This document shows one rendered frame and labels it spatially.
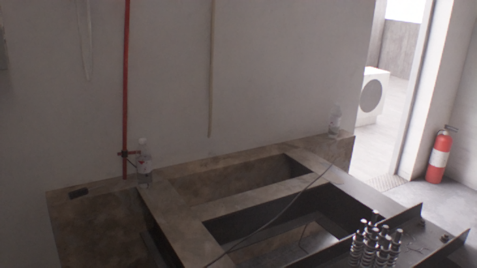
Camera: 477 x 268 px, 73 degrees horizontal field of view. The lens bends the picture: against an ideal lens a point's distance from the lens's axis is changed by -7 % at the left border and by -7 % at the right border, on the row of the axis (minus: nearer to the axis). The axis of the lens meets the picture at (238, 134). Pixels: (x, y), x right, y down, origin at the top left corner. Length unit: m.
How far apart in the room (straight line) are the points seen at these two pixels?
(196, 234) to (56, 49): 0.83
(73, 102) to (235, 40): 0.75
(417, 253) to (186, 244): 0.77
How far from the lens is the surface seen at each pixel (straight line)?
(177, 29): 1.50
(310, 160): 1.79
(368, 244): 1.09
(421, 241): 1.39
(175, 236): 1.22
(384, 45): 8.30
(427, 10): 3.05
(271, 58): 1.76
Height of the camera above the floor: 1.43
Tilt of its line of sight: 22 degrees down
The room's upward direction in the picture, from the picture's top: 3 degrees clockwise
